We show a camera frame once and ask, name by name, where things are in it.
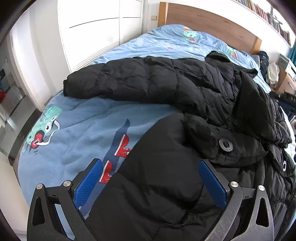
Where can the black puffer jacket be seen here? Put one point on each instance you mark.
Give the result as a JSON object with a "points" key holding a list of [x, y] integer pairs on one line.
{"points": [[224, 117]]}

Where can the teal right curtain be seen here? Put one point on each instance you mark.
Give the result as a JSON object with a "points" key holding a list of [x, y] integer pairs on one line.
{"points": [[292, 54]]}

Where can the blue dinosaur print duvet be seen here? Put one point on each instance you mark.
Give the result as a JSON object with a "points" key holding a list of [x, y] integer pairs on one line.
{"points": [[71, 132]]}

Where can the wooden drawer dresser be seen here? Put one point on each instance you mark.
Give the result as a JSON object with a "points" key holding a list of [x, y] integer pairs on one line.
{"points": [[285, 83]]}

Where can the beige bag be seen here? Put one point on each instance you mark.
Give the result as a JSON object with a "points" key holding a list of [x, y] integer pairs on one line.
{"points": [[272, 76]]}

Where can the white sliding wardrobe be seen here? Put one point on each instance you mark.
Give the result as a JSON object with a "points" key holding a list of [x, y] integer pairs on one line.
{"points": [[52, 39]]}

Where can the white printer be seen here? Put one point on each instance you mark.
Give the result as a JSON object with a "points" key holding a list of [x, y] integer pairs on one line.
{"points": [[286, 64]]}

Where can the black backpack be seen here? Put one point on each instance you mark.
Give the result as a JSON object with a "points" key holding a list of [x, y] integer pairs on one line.
{"points": [[263, 63]]}

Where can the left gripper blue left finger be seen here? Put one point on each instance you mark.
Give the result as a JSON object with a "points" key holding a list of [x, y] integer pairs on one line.
{"points": [[44, 221]]}

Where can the wooden headboard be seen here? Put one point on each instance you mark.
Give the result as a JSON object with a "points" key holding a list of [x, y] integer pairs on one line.
{"points": [[204, 21]]}

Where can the row of books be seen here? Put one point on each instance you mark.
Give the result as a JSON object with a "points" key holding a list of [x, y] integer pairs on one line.
{"points": [[269, 17]]}

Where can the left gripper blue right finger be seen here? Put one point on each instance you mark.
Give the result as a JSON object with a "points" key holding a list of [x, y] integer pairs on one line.
{"points": [[246, 212]]}

